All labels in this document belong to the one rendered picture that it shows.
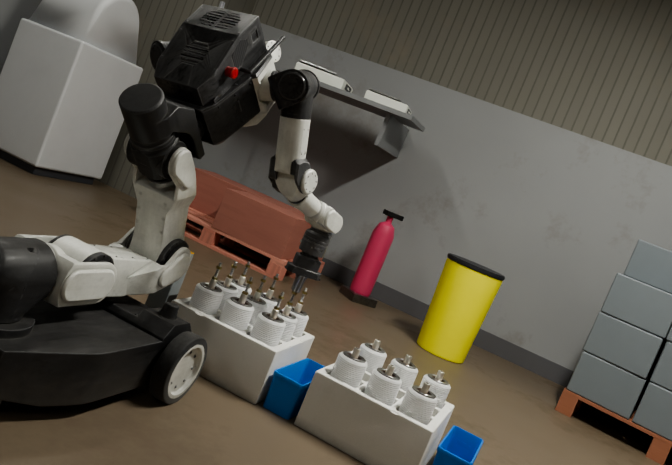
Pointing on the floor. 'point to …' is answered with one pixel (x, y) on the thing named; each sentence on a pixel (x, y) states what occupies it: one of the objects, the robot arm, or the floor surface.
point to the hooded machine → (68, 81)
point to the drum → (458, 308)
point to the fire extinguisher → (371, 262)
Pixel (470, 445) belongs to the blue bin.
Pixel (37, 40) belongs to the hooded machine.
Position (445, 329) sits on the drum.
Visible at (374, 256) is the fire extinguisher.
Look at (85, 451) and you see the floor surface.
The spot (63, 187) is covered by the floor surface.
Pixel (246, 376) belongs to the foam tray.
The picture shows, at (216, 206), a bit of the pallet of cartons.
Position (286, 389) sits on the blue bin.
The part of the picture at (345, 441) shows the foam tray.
